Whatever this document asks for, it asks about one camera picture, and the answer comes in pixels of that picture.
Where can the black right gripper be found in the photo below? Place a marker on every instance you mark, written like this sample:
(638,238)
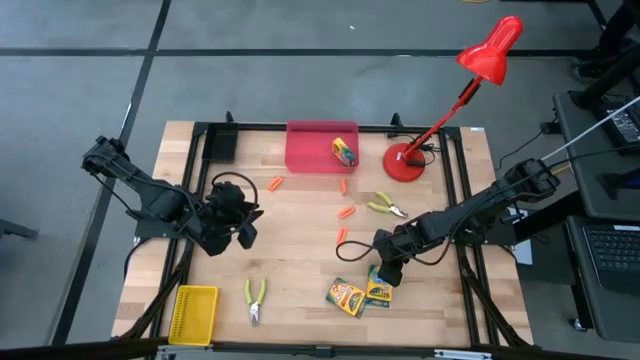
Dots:
(392,245)

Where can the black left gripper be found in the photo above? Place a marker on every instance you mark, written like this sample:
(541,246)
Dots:
(227,202)

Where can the yellow green crayon box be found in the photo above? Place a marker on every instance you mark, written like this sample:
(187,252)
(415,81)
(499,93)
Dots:
(378,292)
(346,297)
(344,151)

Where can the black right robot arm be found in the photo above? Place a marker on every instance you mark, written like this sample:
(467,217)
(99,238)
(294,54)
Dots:
(450,220)

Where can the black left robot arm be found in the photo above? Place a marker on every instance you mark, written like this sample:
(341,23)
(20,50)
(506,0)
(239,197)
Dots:
(160,202)

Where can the small black basket tray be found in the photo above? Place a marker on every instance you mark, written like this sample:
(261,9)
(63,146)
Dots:
(220,145)

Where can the pink translucent plastic bin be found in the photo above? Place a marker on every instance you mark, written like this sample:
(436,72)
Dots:
(310,150)

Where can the black aluminium crossbar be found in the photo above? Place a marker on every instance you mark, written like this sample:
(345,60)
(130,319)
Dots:
(320,351)

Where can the yellow plastic basket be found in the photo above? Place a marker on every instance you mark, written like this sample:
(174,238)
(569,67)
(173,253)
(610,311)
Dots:
(192,315)

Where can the red desk lamp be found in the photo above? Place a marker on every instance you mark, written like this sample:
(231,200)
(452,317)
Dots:
(402,167)

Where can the white paper sheet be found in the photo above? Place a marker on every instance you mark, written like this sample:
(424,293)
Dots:
(524,255)

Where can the table caster wheel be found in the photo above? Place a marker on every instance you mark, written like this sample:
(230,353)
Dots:
(579,325)

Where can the black side table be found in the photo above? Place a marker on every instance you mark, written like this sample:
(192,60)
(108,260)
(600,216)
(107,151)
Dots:
(585,165)

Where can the black laptop table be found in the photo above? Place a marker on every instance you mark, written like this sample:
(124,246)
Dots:
(610,315)

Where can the black open laptop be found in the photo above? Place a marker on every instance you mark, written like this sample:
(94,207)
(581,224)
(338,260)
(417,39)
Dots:
(615,250)

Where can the dark chair base leg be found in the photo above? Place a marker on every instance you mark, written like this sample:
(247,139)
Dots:
(17,230)

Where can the black keyboard device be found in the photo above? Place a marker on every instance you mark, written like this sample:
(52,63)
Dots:
(627,125)

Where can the black slanted stand bar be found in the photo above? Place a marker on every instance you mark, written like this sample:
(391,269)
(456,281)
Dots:
(605,80)

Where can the person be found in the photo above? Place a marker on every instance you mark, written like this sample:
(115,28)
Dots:
(620,25)

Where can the black table frame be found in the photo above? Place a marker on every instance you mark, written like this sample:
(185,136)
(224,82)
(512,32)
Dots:
(260,127)

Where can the black frame clamp knob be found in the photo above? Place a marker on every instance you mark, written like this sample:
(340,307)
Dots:
(396,119)
(229,118)

